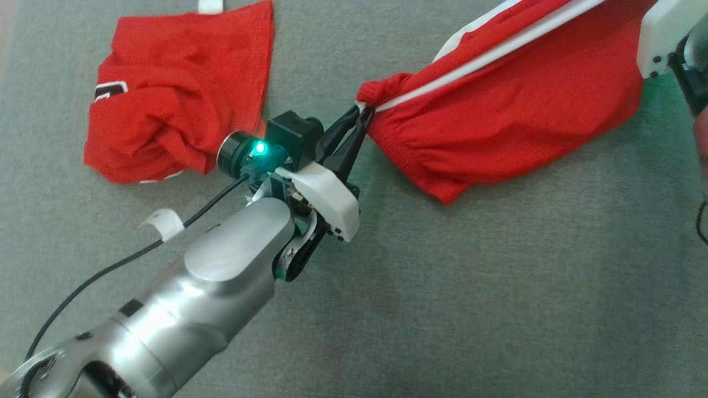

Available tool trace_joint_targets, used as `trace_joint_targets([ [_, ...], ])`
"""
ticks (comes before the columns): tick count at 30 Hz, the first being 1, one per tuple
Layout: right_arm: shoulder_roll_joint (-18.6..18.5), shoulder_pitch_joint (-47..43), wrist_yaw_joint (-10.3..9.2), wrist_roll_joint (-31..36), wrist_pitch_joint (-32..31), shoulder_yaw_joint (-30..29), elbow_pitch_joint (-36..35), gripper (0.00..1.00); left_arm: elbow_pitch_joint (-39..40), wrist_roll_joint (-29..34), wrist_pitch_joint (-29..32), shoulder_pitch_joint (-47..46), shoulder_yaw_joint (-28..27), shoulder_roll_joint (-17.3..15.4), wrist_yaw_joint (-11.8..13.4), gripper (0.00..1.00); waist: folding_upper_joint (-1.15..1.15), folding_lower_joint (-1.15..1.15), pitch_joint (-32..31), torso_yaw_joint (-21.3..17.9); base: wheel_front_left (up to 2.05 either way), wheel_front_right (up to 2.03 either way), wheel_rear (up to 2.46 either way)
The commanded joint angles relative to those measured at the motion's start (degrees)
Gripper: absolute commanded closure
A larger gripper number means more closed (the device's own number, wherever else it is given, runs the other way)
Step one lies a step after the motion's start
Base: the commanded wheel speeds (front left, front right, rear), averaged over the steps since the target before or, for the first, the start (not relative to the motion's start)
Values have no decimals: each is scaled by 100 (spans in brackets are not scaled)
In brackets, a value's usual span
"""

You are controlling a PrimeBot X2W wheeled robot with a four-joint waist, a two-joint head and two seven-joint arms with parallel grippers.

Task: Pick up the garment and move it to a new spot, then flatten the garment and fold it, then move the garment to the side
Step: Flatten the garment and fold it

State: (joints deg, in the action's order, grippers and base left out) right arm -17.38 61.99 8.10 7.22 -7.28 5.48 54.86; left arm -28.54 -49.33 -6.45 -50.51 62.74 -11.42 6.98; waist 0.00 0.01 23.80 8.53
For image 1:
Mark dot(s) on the grey fabric sofa seat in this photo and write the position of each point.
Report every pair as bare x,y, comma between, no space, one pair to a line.
470,287

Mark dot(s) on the red basketball jersey white sleeves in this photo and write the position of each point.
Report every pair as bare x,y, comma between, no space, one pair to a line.
182,83

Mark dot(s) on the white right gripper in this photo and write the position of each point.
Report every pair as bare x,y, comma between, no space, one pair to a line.
664,33

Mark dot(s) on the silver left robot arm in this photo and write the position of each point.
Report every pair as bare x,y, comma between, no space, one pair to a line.
193,298

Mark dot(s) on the red shorts white stripe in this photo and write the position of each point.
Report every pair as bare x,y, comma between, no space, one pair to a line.
514,110

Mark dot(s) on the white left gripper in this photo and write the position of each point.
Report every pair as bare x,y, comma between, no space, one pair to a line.
332,199

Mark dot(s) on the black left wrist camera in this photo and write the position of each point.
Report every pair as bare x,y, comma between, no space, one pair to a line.
290,138

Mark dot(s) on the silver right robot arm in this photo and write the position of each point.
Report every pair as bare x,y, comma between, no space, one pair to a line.
698,77

